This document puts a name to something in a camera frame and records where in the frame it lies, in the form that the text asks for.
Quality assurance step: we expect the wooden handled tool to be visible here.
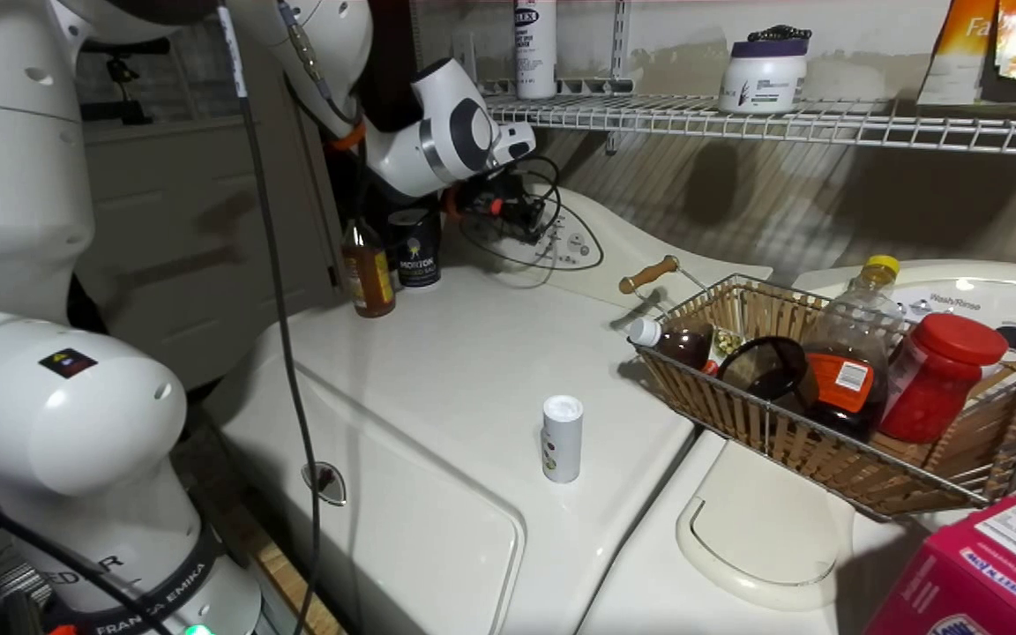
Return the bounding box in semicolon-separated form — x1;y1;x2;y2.
619;249;686;298

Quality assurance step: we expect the small dark bottle white cap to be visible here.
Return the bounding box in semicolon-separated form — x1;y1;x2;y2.
630;312;714;371

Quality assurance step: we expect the small white pill bottle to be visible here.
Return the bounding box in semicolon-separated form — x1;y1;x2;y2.
537;391;590;488

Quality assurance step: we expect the orange lidded jar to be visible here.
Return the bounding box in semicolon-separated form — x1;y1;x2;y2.
806;350;886;442

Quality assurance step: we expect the black round strainer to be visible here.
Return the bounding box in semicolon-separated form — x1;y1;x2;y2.
716;334;817;406

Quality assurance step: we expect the white tub purple lid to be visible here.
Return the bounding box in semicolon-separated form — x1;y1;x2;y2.
716;21;820;119

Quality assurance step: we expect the white dryer machine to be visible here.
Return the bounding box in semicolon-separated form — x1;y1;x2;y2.
577;256;1016;635

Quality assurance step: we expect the white spray can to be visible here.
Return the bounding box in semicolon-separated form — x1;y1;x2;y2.
513;0;560;107

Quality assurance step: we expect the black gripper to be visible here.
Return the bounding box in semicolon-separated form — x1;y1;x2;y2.
467;159;553;242

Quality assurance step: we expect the wire and wood basket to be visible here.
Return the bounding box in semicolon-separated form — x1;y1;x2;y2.
630;270;1016;523

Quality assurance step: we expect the yellow capped clear bottle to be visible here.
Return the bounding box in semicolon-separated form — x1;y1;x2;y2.
833;249;908;355

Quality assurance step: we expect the red lidded jar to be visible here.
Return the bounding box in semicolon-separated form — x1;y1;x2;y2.
874;311;1012;446

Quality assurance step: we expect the amber vinegar bottle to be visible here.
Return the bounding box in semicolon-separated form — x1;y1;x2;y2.
340;214;400;322

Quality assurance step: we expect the pink cardboard box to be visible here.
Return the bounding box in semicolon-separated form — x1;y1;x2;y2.
865;475;1016;635

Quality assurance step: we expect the black cylindrical can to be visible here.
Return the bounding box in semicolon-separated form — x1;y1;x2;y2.
384;205;445;292

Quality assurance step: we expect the grey metal tool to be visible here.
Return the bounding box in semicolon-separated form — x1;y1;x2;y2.
607;285;671;334

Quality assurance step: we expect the grey cabinet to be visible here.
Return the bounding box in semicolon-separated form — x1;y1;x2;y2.
69;32;346;395

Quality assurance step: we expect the orange package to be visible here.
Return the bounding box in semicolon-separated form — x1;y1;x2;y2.
913;0;1016;112

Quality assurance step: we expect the white wire shelf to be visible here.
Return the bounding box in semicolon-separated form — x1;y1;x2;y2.
484;89;1016;163

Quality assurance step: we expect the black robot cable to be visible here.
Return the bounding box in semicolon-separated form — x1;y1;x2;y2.
216;0;331;635

